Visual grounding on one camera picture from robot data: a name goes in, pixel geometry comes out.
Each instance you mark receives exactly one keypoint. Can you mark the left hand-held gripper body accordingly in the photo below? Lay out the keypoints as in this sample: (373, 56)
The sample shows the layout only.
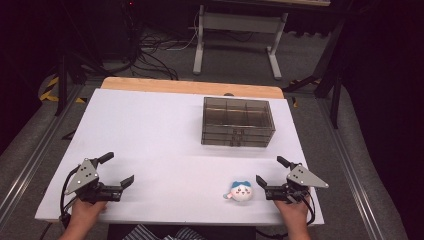
(87, 181)

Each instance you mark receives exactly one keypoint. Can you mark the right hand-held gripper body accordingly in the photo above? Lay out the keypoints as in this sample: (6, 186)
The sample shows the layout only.
(301, 181)

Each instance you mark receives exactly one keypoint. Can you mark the black metal stand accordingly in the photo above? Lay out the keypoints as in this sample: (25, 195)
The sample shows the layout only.
(335, 83)
(62, 83)

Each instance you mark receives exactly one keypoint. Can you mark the white foam board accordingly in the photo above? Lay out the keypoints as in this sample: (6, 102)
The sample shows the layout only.
(150, 133)

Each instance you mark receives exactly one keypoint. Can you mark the person's striped clothing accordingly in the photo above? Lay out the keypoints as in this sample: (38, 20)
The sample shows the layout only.
(143, 234)

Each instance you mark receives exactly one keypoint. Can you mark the smoked clear drawer box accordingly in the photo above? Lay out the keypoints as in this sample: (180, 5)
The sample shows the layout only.
(237, 121)

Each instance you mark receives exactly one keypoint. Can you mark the grey metal floor rail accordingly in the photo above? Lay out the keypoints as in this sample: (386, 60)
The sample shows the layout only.
(36, 150)
(350, 166)

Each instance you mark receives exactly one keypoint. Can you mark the person's right hand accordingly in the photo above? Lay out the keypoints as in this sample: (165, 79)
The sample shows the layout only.
(292, 211)

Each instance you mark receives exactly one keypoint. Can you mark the wooden table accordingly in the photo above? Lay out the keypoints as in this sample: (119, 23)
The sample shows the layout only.
(166, 85)

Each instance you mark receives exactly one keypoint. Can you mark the white metal desk frame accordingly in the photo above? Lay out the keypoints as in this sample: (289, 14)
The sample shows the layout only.
(243, 22)

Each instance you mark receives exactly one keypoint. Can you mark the white plush toy blue ears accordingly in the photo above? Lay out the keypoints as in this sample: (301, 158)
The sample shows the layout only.
(240, 191)

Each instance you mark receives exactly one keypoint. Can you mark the yellow black hazard tape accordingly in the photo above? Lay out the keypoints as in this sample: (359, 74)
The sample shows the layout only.
(50, 91)

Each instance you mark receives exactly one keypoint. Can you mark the person's left hand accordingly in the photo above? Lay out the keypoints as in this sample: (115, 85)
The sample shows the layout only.
(86, 213)

